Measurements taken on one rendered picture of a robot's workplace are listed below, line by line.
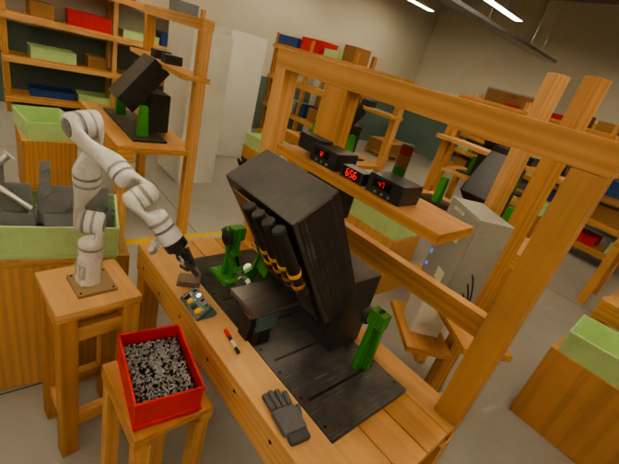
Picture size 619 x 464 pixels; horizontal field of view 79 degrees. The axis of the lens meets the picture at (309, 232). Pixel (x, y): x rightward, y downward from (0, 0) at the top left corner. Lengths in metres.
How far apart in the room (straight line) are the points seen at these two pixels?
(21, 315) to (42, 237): 0.44
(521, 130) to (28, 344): 2.39
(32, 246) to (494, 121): 1.96
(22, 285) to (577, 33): 11.48
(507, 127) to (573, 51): 10.38
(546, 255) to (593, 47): 10.42
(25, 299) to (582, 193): 2.29
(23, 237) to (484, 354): 1.95
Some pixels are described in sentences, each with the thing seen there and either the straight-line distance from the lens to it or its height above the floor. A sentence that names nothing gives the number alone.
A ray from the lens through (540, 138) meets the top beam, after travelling 1.28.
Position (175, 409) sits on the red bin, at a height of 0.85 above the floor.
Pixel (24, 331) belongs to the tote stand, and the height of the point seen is 0.37.
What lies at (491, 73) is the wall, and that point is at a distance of 12.29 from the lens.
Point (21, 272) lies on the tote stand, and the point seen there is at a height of 0.73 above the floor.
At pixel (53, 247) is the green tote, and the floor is 0.85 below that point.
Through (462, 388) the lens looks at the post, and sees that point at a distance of 1.53.
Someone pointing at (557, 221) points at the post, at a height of 1.70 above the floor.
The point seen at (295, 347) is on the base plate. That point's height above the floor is 0.90.
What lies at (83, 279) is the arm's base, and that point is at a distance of 1.80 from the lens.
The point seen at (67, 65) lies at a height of 0.83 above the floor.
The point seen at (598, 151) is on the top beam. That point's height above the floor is 1.91.
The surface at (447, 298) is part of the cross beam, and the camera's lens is 1.54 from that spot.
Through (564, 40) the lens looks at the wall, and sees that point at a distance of 11.81.
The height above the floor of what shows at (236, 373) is 0.90.
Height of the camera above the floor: 1.94
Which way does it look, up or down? 24 degrees down
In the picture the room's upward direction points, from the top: 16 degrees clockwise
